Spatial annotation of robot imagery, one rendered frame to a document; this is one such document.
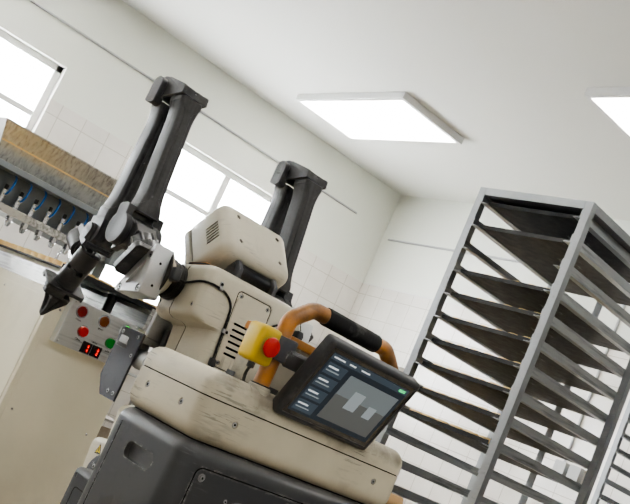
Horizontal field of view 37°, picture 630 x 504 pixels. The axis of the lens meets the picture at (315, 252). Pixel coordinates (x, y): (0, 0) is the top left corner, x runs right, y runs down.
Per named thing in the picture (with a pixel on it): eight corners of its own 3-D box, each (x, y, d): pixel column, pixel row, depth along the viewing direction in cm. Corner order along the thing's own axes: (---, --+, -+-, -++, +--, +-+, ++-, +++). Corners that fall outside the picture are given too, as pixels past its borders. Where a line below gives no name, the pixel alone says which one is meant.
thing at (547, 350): (530, 342, 303) (533, 333, 303) (523, 340, 305) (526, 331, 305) (617, 401, 344) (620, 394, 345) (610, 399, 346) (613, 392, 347)
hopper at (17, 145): (-39, 148, 347) (-22, 114, 350) (85, 213, 382) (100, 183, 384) (-11, 152, 325) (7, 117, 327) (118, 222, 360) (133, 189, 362)
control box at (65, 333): (48, 339, 273) (70, 295, 275) (114, 366, 288) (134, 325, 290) (53, 341, 270) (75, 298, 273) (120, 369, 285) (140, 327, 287)
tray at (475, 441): (486, 444, 298) (488, 440, 298) (397, 409, 328) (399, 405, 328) (576, 490, 336) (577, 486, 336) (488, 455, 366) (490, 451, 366)
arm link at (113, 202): (166, 75, 221) (200, 99, 228) (154, 75, 226) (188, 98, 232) (85, 238, 214) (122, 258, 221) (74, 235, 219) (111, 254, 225)
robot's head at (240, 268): (269, 323, 209) (283, 281, 212) (229, 302, 202) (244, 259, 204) (248, 320, 215) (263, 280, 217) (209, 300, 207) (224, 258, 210)
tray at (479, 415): (500, 420, 301) (502, 415, 301) (410, 387, 331) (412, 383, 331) (586, 468, 340) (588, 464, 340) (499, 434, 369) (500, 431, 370)
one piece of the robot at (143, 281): (157, 301, 196) (175, 252, 199) (138, 292, 193) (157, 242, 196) (131, 298, 204) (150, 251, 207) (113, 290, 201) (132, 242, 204)
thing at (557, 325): (540, 316, 304) (543, 308, 305) (533, 315, 306) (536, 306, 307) (625, 379, 346) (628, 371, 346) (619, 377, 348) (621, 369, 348)
